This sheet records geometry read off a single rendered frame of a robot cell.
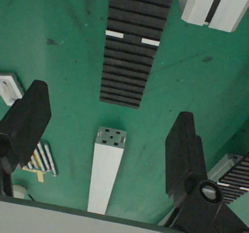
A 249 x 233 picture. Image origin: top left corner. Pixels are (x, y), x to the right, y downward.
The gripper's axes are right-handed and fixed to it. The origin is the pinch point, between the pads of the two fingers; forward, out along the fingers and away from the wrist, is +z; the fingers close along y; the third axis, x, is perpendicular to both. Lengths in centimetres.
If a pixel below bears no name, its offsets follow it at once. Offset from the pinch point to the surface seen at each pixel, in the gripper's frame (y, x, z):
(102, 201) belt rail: 1.1, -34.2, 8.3
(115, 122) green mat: 0.4, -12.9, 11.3
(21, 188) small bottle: -18.2, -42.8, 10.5
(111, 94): -0.8, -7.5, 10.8
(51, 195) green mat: -11.6, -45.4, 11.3
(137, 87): 2.0, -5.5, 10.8
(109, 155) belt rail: 0.5, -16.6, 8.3
